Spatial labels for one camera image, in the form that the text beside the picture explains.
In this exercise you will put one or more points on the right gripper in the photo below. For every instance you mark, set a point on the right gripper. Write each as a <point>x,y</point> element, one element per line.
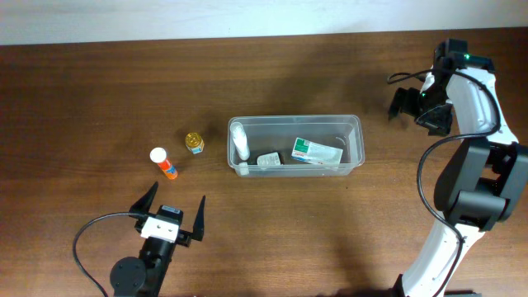
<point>438,124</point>

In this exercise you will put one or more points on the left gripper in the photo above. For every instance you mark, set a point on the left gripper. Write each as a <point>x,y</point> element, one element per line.
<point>184,237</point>

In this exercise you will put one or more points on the orange tablet tube white cap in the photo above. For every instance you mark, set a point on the orange tablet tube white cap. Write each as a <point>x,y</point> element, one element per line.
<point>159,156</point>

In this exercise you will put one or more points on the small gold-lid jar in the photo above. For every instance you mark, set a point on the small gold-lid jar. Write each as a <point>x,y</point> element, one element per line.
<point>194,142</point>

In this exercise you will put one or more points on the white spray bottle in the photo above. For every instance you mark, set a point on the white spray bottle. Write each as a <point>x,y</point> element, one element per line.
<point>240,140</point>

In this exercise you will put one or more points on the dark bottle white cap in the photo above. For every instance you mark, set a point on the dark bottle white cap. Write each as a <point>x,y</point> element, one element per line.
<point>263,161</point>

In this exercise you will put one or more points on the white green medicine box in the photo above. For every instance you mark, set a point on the white green medicine box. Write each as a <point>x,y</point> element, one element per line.
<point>317,154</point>

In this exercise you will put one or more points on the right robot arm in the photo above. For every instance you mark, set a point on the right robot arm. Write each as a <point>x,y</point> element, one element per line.
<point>481,184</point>

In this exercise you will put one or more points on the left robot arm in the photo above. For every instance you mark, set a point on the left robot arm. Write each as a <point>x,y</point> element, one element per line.
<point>144,275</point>

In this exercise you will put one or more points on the clear plastic container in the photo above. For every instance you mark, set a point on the clear plastic container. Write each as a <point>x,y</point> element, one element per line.
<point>277,133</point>

